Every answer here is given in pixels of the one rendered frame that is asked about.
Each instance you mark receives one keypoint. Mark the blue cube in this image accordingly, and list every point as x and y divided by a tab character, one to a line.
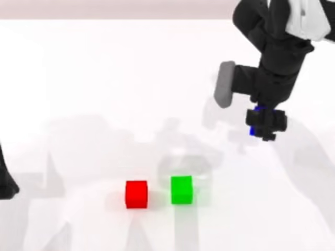
252	130

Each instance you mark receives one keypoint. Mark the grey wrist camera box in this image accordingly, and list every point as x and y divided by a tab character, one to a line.
224	85

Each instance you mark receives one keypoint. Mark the green cube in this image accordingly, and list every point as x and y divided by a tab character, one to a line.
181	190

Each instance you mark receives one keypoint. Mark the red cube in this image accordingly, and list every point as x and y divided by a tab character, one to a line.
136	194

